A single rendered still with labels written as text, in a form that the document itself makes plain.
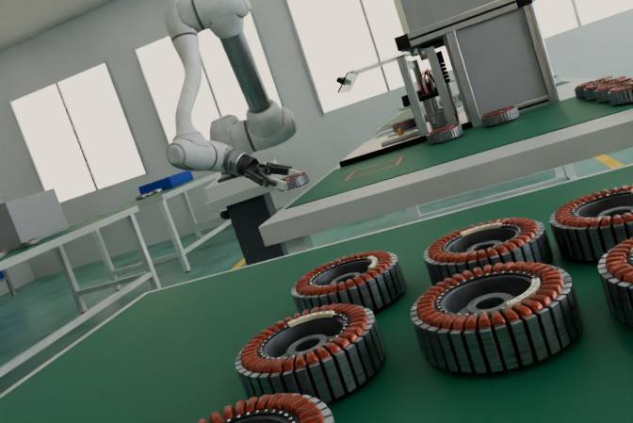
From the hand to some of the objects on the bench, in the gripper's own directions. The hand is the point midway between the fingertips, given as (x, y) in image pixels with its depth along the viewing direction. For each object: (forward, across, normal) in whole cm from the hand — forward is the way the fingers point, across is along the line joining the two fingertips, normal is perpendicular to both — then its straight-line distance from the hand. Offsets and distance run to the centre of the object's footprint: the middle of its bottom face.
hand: (291, 180), depth 190 cm
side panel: (+60, -38, +31) cm, 78 cm away
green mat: (+55, -2, +28) cm, 61 cm away
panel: (+38, -64, +21) cm, 78 cm away
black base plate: (+19, -57, +8) cm, 61 cm away
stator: (+59, -23, +30) cm, 70 cm away
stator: (+45, -16, +23) cm, 53 cm away
